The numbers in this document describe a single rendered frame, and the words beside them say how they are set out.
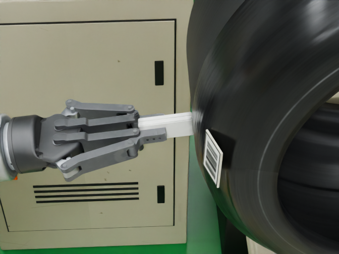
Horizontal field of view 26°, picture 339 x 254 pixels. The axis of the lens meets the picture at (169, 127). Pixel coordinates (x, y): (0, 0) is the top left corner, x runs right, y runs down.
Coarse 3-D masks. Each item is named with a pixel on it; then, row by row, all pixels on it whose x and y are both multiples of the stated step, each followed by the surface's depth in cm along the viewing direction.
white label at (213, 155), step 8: (208, 136) 83; (208, 144) 84; (216, 144) 82; (208, 152) 84; (216, 152) 82; (208, 160) 85; (216, 160) 83; (208, 168) 86; (216, 168) 83; (216, 176) 84; (216, 184) 85
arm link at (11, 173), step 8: (0, 120) 94; (8, 120) 97; (0, 128) 93; (0, 136) 93; (0, 144) 92; (0, 152) 92; (8, 152) 93; (0, 160) 92; (8, 160) 94; (0, 168) 93; (8, 168) 94; (0, 176) 94; (8, 176) 94
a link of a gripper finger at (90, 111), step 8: (72, 104) 99; (80, 104) 98; (88, 104) 98; (96, 104) 98; (104, 104) 98; (112, 104) 98; (120, 104) 97; (80, 112) 98; (88, 112) 98; (96, 112) 98; (104, 112) 97; (112, 112) 97; (120, 112) 97; (128, 112) 96
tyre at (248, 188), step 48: (240, 0) 80; (288, 0) 73; (336, 0) 70; (192, 48) 92; (240, 48) 77; (288, 48) 73; (336, 48) 71; (192, 96) 91; (240, 96) 78; (288, 96) 75; (240, 144) 81; (288, 144) 80; (336, 144) 120; (240, 192) 87; (288, 192) 112; (336, 192) 116; (288, 240) 93; (336, 240) 109
